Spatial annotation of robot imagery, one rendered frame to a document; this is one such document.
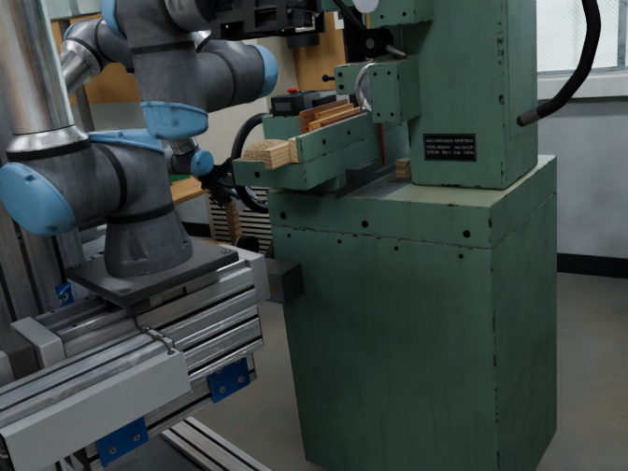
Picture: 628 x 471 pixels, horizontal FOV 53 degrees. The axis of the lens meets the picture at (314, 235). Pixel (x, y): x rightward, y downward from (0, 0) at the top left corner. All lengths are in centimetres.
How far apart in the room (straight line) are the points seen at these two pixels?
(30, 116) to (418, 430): 111
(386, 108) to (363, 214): 24
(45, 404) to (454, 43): 98
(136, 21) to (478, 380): 102
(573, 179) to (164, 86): 231
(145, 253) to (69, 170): 19
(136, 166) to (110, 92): 323
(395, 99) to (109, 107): 317
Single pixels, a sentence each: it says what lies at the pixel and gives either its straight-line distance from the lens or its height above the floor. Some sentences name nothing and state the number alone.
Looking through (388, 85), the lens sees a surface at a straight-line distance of 132.
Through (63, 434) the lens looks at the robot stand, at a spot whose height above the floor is 69.
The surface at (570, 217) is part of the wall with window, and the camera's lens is 294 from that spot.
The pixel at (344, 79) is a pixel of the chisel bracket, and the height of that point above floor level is 104.
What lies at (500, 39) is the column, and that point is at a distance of 132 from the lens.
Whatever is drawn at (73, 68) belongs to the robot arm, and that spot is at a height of 114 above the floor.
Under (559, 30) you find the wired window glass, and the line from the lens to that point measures 288.
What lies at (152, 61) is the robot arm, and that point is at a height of 115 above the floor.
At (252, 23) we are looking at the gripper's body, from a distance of 65.
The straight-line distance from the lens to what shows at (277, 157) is 132.
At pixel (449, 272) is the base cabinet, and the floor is 65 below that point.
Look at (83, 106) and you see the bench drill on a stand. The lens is 384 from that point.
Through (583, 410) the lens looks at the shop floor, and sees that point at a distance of 209.
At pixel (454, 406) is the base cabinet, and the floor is 32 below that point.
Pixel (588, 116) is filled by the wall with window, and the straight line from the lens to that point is 282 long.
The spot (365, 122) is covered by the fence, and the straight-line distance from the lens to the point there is 154.
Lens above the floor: 117
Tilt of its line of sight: 18 degrees down
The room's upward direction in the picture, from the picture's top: 7 degrees counter-clockwise
